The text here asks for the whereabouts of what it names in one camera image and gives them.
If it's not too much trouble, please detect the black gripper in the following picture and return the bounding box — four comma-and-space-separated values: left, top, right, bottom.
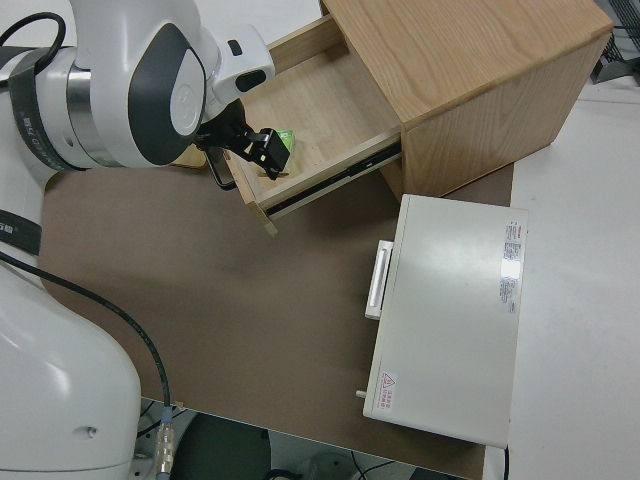
196, 101, 293, 183

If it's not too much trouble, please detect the light wooden drawer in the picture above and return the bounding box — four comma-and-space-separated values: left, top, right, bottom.
227, 14, 404, 238

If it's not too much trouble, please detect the green drink carton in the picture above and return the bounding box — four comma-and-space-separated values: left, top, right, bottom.
277, 128, 297, 162

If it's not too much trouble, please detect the brown table mat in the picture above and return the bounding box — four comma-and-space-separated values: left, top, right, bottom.
37, 159, 517, 480

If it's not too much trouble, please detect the oak wooden cabinet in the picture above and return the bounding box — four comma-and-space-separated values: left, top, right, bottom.
319, 0, 615, 202

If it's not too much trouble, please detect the white toaster oven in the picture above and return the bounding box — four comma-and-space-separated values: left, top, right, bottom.
355, 193, 530, 449

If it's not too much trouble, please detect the dark grey equipment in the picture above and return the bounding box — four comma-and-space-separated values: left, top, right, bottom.
590, 8, 640, 87

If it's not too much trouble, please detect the white oven door handle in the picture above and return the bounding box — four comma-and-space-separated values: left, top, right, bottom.
364, 239, 396, 322

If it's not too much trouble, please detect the black cable with metal connector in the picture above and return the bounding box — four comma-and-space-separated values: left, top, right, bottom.
0, 251, 177, 475

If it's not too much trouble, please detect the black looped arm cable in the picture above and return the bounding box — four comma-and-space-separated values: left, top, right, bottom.
0, 11, 68, 87

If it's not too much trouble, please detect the black floor cable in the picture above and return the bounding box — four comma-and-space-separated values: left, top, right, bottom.
347, 449, 406, 480

